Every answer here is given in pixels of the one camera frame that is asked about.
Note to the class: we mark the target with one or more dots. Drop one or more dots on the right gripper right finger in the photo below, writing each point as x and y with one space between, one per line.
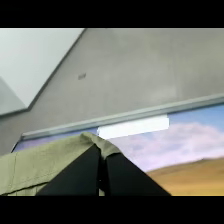
130 180

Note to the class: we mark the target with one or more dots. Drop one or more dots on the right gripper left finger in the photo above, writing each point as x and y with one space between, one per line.
80 176

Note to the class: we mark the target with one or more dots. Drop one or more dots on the olive green shirt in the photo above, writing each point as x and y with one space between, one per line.
36 163

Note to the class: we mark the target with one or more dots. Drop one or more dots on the silver frame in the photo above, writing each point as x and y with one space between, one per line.
133 115

